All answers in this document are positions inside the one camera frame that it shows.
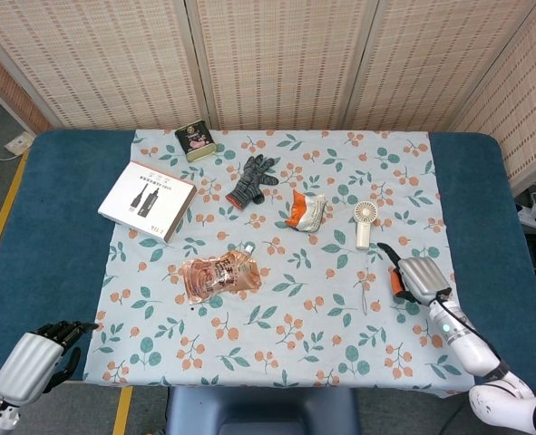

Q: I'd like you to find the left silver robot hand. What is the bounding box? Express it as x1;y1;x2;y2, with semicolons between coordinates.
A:
0;320;100;408

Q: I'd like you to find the woven folding screen panel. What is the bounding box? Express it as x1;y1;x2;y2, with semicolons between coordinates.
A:
0;0;205;132
0;34;54;137
339;0;536;133
185;0;380;132
451;0;536;191

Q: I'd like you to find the crumpled orange white packet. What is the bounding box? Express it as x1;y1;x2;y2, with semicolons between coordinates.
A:
283;188;327;233

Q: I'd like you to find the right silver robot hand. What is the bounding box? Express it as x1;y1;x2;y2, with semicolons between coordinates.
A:
376;242;453;305

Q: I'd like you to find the floral print tablecloth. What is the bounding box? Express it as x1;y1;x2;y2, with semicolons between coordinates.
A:
82;129;477;400

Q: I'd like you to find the white flat product box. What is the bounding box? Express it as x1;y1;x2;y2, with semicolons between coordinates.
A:
97;159;199;245

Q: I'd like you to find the brown spouted food pouch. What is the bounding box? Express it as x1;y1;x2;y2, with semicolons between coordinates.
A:
180;244;263;305

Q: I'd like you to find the white power strip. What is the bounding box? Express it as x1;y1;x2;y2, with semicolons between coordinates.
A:
4;133;36;153

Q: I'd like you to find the white handheld mini fan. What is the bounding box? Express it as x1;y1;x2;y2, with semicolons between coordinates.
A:
354;200;376;250

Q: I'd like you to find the grey knitted work glove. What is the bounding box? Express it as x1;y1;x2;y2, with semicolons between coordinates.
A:
225;153;281;210

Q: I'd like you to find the blue grey robot torso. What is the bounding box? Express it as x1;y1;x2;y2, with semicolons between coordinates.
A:
165;387;362;435

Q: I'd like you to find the dark green tin can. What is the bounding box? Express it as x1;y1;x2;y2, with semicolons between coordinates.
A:
174;121;218;163

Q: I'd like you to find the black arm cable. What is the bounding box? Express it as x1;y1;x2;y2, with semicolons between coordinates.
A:
434;292;510;377

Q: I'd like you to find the blue table cover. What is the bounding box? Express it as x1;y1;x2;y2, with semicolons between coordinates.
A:
0;130;536;395

